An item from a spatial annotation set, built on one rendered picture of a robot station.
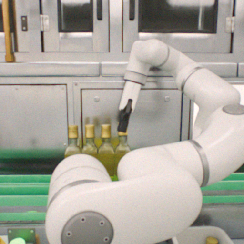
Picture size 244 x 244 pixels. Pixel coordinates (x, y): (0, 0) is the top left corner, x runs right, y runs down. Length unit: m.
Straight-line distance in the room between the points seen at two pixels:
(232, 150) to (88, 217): 0.25
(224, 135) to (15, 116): 0.83
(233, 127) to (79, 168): 0.26
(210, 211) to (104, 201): 0.67
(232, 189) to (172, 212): 0.64
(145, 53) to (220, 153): 0.40
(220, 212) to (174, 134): 0.33
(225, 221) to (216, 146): 0.57
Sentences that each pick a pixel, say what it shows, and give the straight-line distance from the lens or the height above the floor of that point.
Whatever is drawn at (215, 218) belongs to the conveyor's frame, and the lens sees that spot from 0.92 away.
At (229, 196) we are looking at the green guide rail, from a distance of 0.93.
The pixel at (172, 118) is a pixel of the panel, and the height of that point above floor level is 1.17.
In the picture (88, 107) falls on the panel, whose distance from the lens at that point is 0.92.
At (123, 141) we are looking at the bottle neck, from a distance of 0.79.
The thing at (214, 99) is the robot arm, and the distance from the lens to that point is 0.55.
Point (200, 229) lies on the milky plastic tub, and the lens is 0.84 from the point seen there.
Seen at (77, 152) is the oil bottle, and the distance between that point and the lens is 0.79.
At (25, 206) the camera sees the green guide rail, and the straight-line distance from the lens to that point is 0.79.
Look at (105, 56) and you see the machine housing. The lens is 0.94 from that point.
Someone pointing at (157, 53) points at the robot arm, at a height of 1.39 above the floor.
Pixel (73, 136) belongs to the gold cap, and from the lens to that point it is 0.79.
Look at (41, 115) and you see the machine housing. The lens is 1.00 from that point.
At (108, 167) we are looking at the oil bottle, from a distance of 0.80.
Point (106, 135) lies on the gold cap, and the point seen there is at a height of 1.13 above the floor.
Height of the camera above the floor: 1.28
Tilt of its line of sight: 9 degrees down
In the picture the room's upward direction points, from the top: straight up
